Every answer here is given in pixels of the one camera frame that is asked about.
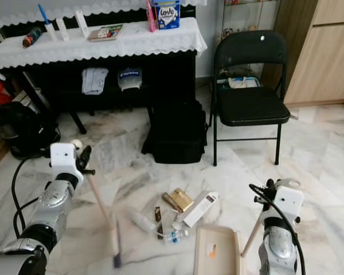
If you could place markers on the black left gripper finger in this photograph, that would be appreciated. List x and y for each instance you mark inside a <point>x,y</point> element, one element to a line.
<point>86,153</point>

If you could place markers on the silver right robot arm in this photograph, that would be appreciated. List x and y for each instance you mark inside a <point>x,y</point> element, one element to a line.
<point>278,246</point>

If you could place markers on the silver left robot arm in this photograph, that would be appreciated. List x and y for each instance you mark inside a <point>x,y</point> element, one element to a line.
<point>49,209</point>

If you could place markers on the long white carton box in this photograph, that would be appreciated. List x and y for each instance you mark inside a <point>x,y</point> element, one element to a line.
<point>200,209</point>

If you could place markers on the grey cloth bag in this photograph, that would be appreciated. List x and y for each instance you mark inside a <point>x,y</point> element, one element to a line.
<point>94,81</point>

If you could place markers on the large clear plastic bottle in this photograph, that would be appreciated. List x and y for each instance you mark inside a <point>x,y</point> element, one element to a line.
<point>143,221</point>

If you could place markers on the gold foil packet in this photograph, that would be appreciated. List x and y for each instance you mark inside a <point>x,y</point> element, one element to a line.
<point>182,200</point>

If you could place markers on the white cap with blue print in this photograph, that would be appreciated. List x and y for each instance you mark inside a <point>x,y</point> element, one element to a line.
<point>129,79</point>

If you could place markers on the small brown sachet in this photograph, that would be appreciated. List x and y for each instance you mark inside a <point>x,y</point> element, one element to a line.
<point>158,215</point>

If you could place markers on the black backpack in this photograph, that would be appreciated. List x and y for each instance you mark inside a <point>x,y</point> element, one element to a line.
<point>175,133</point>

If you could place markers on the black folding chair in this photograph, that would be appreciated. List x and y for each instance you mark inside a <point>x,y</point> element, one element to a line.
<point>249,106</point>

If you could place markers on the small blue-label plastic bottle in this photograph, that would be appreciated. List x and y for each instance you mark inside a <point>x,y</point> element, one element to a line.
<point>176,236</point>

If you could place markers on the white lace tablecloth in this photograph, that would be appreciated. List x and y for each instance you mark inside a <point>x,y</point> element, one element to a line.
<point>97,48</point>

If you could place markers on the black table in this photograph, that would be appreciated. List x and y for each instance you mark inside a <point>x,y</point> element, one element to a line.
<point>166,77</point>

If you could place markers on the white teal-rimmed tray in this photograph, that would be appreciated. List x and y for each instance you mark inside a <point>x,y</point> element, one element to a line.
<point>238,82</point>

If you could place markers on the flat colourful book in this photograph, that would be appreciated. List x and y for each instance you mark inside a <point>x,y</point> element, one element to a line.
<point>105,32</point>

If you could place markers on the white slim box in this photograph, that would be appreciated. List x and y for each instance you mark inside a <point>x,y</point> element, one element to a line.
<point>81,24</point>
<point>62,30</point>

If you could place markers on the dark red can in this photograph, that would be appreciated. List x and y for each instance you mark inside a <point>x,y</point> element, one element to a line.
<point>32,37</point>

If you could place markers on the blue and white brush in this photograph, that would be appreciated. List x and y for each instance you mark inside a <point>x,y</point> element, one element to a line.
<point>47,24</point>

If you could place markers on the pink slim box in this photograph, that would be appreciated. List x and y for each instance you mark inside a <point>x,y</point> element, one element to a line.
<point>149,16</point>

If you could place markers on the light wooden cabinet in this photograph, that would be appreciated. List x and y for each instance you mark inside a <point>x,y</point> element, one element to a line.
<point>324,54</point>

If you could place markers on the white lace shelf cloth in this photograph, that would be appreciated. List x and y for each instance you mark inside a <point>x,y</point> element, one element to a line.
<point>17,10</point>

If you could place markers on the blue and white carton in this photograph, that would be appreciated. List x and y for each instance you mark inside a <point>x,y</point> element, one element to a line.
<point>167,14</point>

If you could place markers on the glass display shelf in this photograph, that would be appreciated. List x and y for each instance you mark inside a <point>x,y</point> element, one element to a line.
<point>249,2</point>

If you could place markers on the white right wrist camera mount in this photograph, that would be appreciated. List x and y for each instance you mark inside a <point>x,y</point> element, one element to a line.
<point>289,201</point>

